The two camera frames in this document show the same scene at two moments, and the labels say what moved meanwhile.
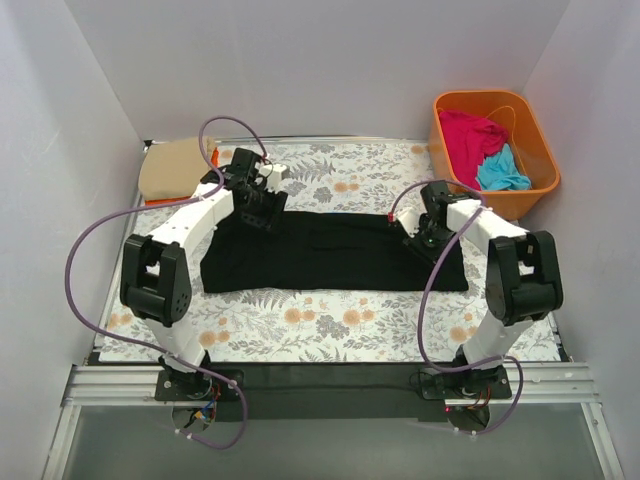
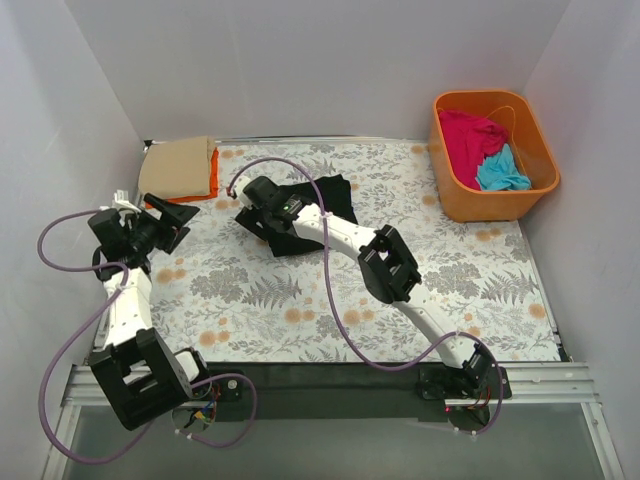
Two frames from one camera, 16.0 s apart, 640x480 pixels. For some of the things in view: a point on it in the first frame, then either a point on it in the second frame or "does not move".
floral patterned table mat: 330,251 does not move
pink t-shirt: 470,140 does not move
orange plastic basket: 491,142 does not move
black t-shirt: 319,253 -> 336,198
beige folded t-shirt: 172,169 does not move
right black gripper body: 430,248 -> 255,220
